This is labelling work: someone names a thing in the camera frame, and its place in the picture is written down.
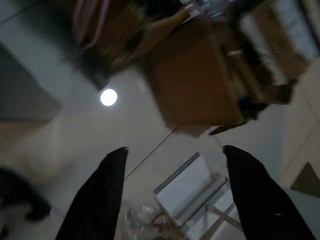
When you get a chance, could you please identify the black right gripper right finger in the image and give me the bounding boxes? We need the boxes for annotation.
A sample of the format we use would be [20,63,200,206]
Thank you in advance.
[223,145,317,240]

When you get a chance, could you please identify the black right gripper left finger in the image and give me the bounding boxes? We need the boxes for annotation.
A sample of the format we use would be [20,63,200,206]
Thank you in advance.
[55,146,130,240]

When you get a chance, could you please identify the clear plastic bag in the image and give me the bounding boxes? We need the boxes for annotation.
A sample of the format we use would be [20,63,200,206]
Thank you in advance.
[121,198,177,240]

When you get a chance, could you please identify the clear plastic box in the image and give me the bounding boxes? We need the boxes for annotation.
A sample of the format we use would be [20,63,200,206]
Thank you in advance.
[152,151,231,235]

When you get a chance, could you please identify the grey kitchen counter cabinet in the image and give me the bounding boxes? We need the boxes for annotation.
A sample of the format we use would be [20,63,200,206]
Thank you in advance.
[0,41,63,124]

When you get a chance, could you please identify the brown cardboard box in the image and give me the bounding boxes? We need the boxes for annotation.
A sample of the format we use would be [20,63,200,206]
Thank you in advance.
[139,27,250,137]
[224,9,311,105]
[74,0,193,76]

